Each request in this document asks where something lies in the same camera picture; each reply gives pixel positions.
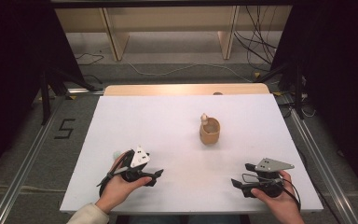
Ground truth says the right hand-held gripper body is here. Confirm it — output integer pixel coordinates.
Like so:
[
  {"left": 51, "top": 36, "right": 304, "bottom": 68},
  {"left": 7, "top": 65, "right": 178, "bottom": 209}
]
[{"left": 241, "top": 157, "right": 296, "bottom": 199}]

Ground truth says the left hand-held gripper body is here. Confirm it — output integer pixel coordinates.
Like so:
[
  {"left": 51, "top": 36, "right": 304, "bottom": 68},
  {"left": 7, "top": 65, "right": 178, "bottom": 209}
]
[{"left": 120, "top": 145, "right": 152, "bottom": 183}]

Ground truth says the person's right hand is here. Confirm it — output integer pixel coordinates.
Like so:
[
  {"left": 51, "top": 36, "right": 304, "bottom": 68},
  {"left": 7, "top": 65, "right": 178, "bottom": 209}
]
[{"left": 250, "top": 169, "right": 306, "bottom": 224}]

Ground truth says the person's left hand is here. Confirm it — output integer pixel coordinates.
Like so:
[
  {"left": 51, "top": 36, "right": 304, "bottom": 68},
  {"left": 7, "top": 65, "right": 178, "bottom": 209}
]
[{"left": 95, "top": 151, "right": 154, "bottom": 215}]

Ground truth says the white board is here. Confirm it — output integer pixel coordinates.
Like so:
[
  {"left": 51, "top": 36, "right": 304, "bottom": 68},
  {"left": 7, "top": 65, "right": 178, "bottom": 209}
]
[{"left": 59, "top": 93, "right": 324, "bottom": 216}]

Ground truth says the tan cup with small figure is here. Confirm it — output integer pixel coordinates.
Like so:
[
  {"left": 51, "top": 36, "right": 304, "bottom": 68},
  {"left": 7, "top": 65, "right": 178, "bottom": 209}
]
[{"left": 199, "top": 112, "right": 222, "bottom": 146}]

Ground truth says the wooden table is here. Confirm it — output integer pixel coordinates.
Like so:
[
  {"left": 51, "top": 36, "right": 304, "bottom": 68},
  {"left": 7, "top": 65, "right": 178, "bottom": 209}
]
[{"left": 103, "top": 82, "right": 271, "bottom": 97}]

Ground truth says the black tripod stand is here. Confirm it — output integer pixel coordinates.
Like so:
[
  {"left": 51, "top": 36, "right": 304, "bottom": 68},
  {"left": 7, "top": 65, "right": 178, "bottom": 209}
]
[
  {"left": 255, "top": 59, "right": 307, "bottom": 121},
  {"left": 38, "top": 65, "right": 98, "bottom": 126}
]

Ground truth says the dark curtain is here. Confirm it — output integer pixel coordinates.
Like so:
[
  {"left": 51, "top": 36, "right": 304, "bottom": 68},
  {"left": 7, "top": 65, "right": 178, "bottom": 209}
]
[
  {"left": 0, "top": 5, "right": 86, "bottom": 185},
  {"left": 269, "top": 4, "right": 358, "bottom": 197}
]

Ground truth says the light wooden shelf unit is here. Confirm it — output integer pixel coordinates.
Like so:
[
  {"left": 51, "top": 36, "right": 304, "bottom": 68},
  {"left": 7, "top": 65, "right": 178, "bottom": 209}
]
[{"left": 54, "top": 5, "right": 293, "bottom": 63}]

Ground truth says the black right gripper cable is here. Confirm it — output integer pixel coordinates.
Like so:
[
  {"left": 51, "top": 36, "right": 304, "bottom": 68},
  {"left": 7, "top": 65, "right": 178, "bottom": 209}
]
[{"left": 241, "top": 173, "right": 302, "bottom": 213}]

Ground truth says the aluminium floor rail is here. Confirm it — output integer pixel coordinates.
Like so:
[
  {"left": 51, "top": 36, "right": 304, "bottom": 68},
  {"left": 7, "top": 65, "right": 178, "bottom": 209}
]
[
  {"left": 283, "top": 93, "right": 358, "bottom": 224},
  {"left": 0, "top": 95, "right": 67, "bottom": 224}
]

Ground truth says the short aluminium rail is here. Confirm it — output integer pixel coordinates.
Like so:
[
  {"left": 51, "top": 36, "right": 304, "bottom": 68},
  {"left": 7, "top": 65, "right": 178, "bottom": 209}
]
[{"left": 66, "top": 88, "right": 105, "bottom": 96}]

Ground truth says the white floor cable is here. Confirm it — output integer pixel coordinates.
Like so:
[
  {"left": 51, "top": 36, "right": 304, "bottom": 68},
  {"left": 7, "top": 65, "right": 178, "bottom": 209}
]
[{"left": 124, "top": 59, "right": 254, "bottom": 84}]

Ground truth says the thin black floor cable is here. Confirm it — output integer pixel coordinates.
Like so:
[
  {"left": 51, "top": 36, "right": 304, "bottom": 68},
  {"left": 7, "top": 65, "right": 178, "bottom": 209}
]
[{"left": 75, "top": 51, "right": 105, "bottom": 66}]

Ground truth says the bundle of black cables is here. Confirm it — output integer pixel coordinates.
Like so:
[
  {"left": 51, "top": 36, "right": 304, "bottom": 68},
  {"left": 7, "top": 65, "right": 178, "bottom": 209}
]
[{"left": 232, "top": 5, "right": 279, "bottom": 73}]

